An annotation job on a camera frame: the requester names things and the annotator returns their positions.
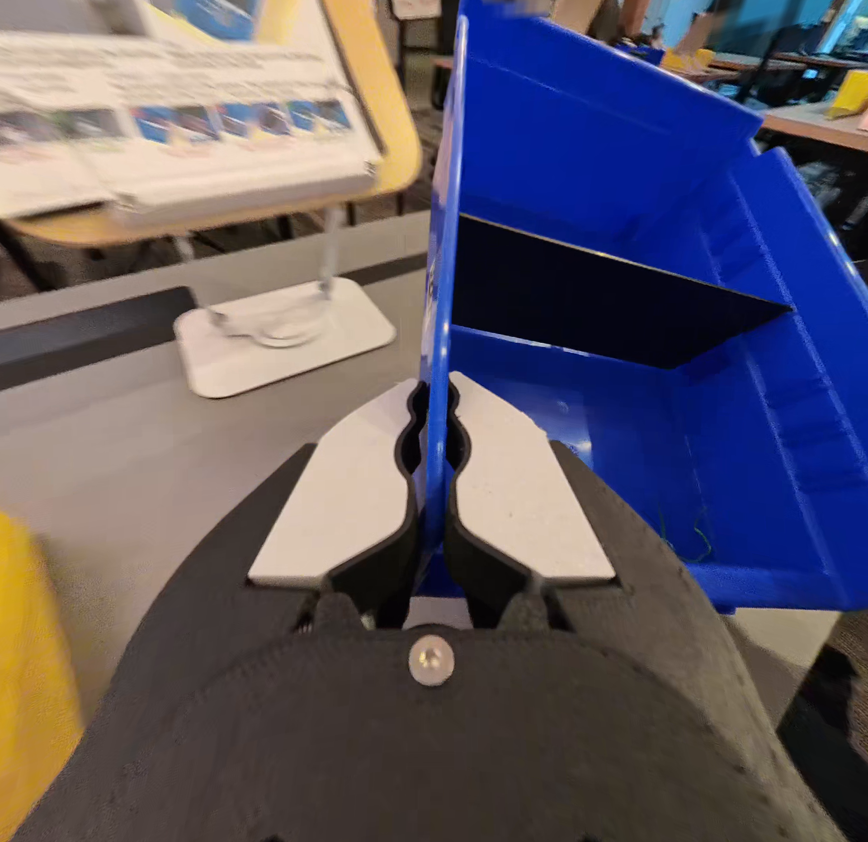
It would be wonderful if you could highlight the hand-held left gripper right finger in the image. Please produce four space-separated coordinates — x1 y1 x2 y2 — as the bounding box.
443 371 617 627

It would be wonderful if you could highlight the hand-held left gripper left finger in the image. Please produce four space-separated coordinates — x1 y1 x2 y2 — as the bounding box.
247 378 431 627

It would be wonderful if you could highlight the blue plastic bin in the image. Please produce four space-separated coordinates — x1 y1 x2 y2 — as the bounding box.
410 0 868 615

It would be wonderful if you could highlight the black bin divider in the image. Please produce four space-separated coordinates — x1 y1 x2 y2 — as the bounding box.
451 214 794 369

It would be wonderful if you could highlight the yellow container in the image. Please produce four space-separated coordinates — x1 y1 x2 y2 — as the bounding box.
0 513 85 839

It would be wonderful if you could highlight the printed instruction booklet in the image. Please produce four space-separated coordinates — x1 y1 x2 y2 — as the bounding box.
0 0 384 229

